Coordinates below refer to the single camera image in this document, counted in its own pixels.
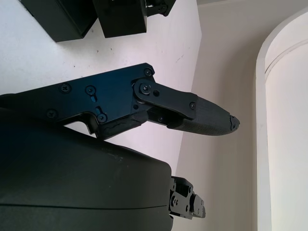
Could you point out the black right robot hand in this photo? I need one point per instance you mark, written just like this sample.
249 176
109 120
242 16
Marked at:
72 187

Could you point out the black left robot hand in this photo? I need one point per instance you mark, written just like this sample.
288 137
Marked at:
158 7

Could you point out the black RealSense box lid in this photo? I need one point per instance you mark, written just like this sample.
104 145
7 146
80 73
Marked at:
122 19

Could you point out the white round column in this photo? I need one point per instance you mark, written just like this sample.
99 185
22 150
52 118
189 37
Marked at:
286 120

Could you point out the black camera box base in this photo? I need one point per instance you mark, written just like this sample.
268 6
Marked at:
62 19

